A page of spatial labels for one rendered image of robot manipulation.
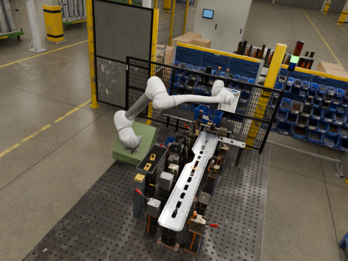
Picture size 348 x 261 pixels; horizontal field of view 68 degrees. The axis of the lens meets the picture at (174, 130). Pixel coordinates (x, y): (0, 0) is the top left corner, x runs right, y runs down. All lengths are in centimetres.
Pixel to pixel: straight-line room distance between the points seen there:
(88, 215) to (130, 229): 38
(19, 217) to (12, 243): 32
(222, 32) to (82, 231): 766
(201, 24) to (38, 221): 744
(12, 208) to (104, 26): 301
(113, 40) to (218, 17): 487
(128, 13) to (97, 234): 331
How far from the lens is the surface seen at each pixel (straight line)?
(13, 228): 342
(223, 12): 886
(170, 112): 320
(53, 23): 955
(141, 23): 438
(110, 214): 239
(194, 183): 228
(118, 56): 473
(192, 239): 210
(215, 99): 233
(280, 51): 297
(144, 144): 278
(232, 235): 241
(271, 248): 339
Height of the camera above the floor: 255
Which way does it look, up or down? 32 degrees down
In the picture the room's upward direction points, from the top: 8 degrees clockwise
